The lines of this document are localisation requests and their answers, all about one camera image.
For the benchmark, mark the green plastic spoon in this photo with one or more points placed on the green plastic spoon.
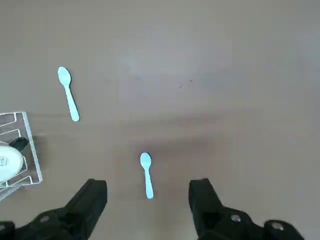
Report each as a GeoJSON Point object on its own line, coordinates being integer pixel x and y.
{"type": "Point", "coordinates": [65, 76]}

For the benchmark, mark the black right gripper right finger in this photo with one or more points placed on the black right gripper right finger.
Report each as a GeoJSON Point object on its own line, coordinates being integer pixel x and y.
{"type": "Point", "coordinates": [207, 215]}

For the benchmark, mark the white cup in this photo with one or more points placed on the white cup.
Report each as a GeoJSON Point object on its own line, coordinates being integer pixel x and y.
{"type": "Point", "coordinates": [10, 162]}

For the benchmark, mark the blue plastic spoon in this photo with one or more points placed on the blue plastic spoon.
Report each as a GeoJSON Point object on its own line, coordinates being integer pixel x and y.
{"type": "Point", "coordinates": [145, 160]}

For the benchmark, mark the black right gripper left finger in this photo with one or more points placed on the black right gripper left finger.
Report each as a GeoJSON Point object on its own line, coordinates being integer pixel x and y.
{"type": "Point", "coordinates": [80, 207]}

